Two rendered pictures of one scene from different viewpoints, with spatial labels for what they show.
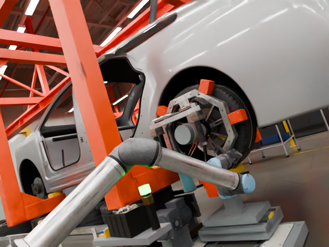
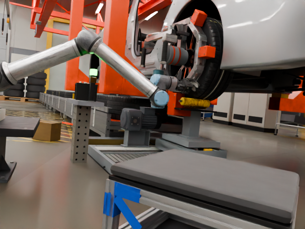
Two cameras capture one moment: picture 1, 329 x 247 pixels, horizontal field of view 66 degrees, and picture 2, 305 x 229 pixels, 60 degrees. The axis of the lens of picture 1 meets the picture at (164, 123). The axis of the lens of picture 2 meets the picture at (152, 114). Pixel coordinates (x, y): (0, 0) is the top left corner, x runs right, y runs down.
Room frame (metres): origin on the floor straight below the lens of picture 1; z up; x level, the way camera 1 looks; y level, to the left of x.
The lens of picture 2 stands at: (-0.19, -0.91, 0.50)
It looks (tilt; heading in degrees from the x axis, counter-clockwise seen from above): 3 degrees down; 25
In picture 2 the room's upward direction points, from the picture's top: 6 degrees clockwise
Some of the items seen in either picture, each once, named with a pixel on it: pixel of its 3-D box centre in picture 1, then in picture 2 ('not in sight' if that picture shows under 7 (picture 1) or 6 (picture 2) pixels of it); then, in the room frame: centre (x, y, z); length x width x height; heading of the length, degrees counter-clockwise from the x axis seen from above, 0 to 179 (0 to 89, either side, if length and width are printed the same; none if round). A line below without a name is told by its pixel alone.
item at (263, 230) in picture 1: (240, 223); (188, 148); (1.91, -0.30, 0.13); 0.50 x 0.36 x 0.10; 52
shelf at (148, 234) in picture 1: (129, 234); (84, 102); (1.34, 0.34, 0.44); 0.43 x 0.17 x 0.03; 52
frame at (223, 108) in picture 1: (196, 131); (180, 57); (1.78, -0.19, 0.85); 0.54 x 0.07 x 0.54; 52
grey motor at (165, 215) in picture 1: (180, 224); (145, 127); (1.89, 0.11, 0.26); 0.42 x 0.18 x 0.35; 142
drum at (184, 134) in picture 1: (190, 133); (172, 55); (1.72, -0.15, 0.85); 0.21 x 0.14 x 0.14; 142
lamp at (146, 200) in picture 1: (148, 200); (92, 80); (1.21, 0.18, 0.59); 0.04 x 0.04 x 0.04; 52
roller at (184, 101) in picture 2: (233, 171); (195, 102); (1.78, -0.35, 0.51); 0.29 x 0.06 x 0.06; 142
